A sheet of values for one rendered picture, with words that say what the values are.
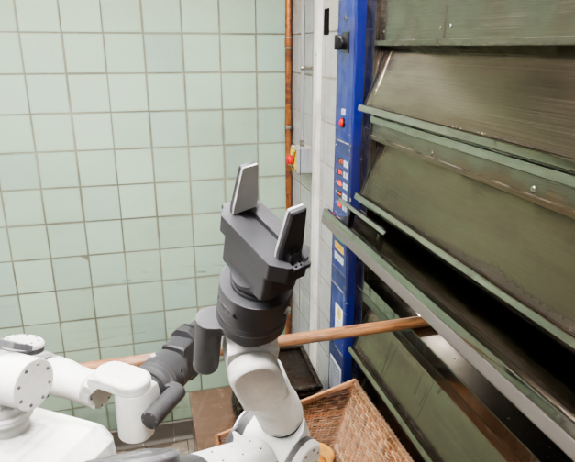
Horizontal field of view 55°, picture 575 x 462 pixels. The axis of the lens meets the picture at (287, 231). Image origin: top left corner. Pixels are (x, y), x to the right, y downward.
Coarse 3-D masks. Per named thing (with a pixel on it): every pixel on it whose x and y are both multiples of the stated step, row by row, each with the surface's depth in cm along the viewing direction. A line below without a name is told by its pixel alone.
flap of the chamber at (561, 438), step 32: (384, 224) 166; (416, 256) 139; (448, 288) 119; (480, 288) 122; (480, 320) 105; (512, 320) 107; (512, 352) 93; (544, 352) 95; (512, 384) 83; (544, 384) 84; (544, 416) 76
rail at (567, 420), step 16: (336, 224) 155; (352, 240) 143; (384, 256) 128; (400, 272) 118; (416, 288) 111; (432, 304) 105; (448, 320) 99; (464, 336) 94; (480, 336) 92; (480, 352) 90; (496, 352) 88; (496, 368) 86; (512, 368) 83; (528, 384) 79; (544, 400) 76; (560, 416) 73
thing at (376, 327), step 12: (360, 324) 143; (372, 324) 143; (384, 324) 144; (396, 324) 144; (408, 324) 145; (420, 324) 146; (288, 336) 138; (300, 336) 138; (312, 336) 139; (324, 336) 140; (336, 336) 140; (348, 336) 142; (96, 360) 128; (108, 360) 128; (120, 360) 128; (132, 360) 128; (144, 360) 129
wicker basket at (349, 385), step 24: (312, 408) 181; (336, 408) 184; (360, 408) 175; (312, 432) 184; (336, 432) 187; (360, 432) 173; (384, 432) 160; (336, 456) 185; (360, 456) 170; (384, 456) 158; (408, 456) 148
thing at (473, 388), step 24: (384, 288) 172; (384, 312) 163; (408, 312) 156; (408, 336) 149; (432, 336) 143; (432, 360) 137; (456, 360) 132; (456, 384) 127; (480, 384) 123; (480, 408) 118; (504, 408) 115; (504, 432) 110; (528, 432) 108; (528, 456) 103; (552, 456) 101
